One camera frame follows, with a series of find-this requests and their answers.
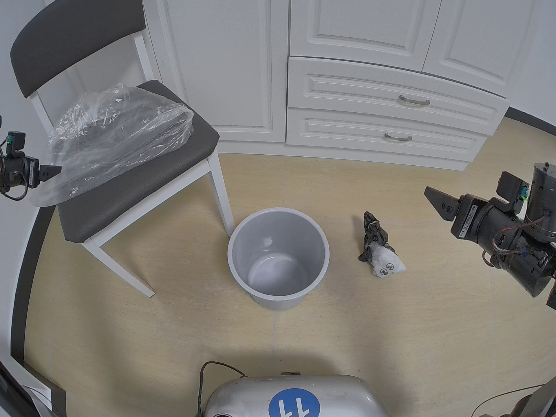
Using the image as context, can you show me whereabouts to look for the white trash bin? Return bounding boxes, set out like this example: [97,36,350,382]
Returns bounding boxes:
[227,207,329,311]

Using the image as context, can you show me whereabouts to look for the clear plastic bag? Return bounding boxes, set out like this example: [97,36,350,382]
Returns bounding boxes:
[30,83,195,208]

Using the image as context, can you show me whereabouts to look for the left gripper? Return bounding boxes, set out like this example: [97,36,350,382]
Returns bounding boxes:
[0,155,42,190]

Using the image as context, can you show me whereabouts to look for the black plastic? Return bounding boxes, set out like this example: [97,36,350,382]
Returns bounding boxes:
[357,211,390,263]

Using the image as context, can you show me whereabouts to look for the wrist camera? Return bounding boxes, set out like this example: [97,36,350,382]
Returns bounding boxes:
[496,171,531,209]
[3,131,26,157]

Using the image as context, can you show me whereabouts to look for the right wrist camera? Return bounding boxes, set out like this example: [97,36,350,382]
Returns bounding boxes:
[496,171,531,209]

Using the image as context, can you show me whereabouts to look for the white chair dark grey seat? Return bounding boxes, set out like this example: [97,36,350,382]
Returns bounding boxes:
[10,0,235,299]

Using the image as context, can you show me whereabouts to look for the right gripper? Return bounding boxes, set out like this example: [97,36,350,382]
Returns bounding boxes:
[424,186,527,255]

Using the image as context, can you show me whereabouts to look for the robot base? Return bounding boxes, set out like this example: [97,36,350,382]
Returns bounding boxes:
[206,372,389,417]

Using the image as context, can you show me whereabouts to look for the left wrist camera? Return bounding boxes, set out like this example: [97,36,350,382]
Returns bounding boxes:
[3,131,26,157]

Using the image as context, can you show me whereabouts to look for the black cable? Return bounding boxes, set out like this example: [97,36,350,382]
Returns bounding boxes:
[197,361,248,416]
[473,386,546,417]

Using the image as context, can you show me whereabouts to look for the white wardrobe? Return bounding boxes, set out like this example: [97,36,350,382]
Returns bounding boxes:
[40,0,541,173]

